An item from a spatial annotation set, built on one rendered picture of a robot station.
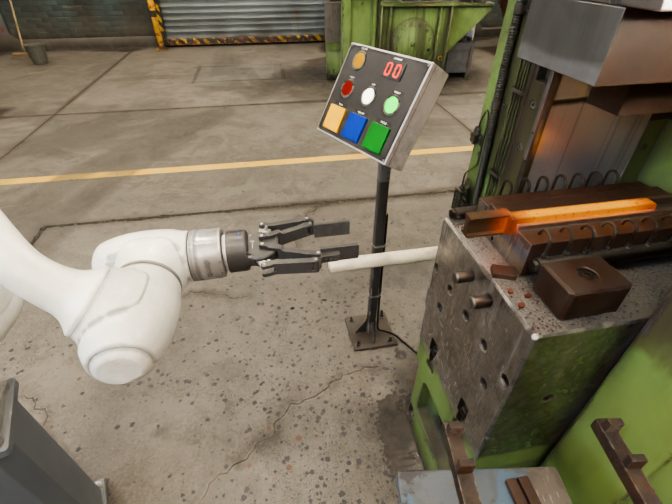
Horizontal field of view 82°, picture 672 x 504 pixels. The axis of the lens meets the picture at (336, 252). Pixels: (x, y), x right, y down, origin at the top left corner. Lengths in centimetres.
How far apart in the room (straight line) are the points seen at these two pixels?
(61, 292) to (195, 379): 126
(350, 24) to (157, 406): 479
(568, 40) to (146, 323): 72
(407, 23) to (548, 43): 480
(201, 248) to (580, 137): 88
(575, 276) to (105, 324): 72
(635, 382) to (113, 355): 84
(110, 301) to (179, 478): 112
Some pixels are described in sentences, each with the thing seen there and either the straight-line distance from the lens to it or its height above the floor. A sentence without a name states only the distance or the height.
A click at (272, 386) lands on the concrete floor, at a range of 171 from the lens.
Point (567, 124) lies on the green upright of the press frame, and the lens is 106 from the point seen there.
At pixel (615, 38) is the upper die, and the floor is 133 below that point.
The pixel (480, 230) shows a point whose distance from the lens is 81.
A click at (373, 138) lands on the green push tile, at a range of 113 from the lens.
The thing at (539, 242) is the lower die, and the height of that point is 99.
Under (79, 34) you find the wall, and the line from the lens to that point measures 922.
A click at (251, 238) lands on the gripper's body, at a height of 101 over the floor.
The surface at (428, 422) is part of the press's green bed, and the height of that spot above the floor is 16.
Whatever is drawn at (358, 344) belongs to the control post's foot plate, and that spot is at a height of 2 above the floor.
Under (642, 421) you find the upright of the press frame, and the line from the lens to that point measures 92.
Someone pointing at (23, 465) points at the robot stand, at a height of 49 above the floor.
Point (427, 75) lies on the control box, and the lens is 110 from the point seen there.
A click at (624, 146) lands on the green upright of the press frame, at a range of 120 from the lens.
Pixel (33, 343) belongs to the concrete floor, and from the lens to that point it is 229.
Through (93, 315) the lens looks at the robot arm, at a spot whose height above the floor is 107.
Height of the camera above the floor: 142
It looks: 38 degrees down
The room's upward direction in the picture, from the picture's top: straight up
